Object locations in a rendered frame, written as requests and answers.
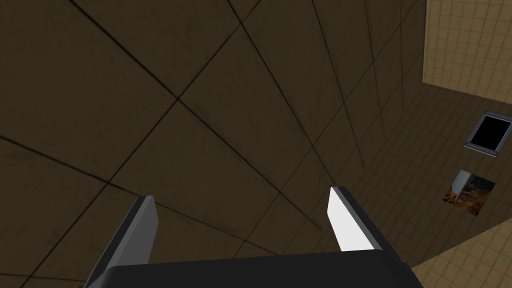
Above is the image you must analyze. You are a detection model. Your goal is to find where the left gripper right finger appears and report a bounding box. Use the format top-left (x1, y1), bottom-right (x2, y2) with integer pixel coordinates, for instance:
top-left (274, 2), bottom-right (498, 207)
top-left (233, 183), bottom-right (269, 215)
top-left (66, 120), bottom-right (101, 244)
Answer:
top-left (326, 185), bottom-right (387, 253)

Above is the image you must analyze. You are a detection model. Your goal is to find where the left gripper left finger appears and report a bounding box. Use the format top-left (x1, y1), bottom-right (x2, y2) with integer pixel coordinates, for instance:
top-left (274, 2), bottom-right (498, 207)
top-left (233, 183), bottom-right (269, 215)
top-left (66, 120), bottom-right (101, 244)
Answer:
top-left (83, 195), bottom-right (159, 287)

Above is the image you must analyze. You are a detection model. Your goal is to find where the grey framed dark window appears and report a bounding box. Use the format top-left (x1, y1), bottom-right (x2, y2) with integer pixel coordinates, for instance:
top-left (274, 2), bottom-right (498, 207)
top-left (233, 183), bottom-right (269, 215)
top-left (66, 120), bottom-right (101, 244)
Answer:
top-left (464, 111), bottom-right (512, 158)

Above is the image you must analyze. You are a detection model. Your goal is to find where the brown wall picture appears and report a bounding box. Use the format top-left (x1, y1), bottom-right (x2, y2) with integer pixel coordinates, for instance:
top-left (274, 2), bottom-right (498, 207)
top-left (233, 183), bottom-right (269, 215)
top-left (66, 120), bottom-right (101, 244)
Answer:
top-left (442, 169), bottom-right (497, 217)

